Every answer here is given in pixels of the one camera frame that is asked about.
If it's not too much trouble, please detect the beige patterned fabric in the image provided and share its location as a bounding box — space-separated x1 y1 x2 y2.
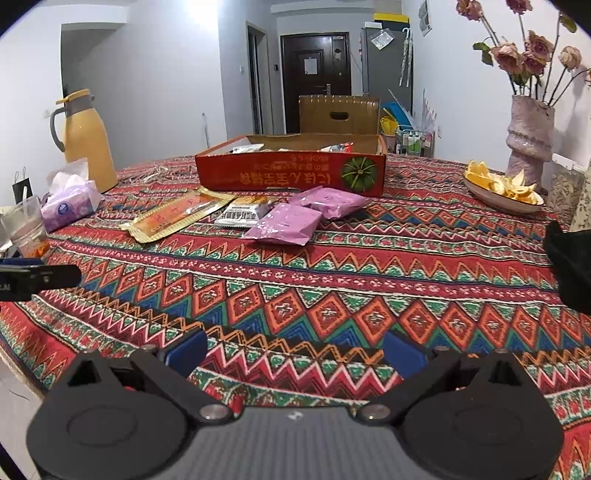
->
547 157 591 233

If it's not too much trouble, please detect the brown cardboard carton on floor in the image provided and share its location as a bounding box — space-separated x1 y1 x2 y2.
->
298 94 381 136

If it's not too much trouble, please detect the dried rose bouquet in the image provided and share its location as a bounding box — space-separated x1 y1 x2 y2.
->
454 0 591 108

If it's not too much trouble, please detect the red cardboard box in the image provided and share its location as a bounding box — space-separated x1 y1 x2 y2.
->
194 133 388 198

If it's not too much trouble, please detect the clear plastic cup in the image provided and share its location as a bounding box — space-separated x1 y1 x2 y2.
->
0 195 50 260

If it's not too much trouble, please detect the orange gold snack packet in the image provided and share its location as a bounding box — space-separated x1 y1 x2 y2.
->
119 189 237 244

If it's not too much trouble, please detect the purple tissue pack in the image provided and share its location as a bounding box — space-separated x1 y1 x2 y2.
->
40 157 106 234

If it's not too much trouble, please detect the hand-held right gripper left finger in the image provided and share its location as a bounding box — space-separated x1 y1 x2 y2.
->
65 329 235 425

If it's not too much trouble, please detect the black object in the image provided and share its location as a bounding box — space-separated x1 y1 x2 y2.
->
542 220 591 308

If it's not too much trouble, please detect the dark brown door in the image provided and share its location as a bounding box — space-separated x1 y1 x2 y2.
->
280 32 352 135

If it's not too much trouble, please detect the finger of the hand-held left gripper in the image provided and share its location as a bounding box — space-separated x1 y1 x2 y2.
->
31 264 83 293

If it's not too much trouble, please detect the wall poster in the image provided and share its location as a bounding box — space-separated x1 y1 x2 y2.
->
417 0 433 37

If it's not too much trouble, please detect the cluttered storage rack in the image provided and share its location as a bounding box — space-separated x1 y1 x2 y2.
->
380 89 437 158

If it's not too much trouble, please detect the purple snack packet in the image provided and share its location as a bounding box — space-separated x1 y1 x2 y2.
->
242 202 323 247
287 189 373 220

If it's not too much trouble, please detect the yellow thermos jug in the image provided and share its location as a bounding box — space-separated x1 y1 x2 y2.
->
49 89 119 194

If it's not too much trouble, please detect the silver orange snack packet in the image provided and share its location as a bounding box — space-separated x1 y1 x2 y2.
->
213 196 283 228

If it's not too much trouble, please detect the bowl of orange peels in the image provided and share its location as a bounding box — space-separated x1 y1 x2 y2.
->
462 159 546 216

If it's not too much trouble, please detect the white flat board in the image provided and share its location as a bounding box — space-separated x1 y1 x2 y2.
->
551 154 588 172

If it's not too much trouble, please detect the yellow box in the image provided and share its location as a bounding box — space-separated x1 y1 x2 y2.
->
372 13 411 29

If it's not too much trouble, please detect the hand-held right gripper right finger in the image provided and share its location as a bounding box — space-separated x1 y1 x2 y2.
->
358 329 526 425

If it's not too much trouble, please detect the grey refrigerator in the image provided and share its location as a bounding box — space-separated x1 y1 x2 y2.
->
359 25 414 126

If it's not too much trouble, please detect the pink textured vase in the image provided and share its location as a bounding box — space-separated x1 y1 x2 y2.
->
505 94 555 186

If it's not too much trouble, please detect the hanging folded umbrella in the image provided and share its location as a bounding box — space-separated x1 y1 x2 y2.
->
399 28 414 88

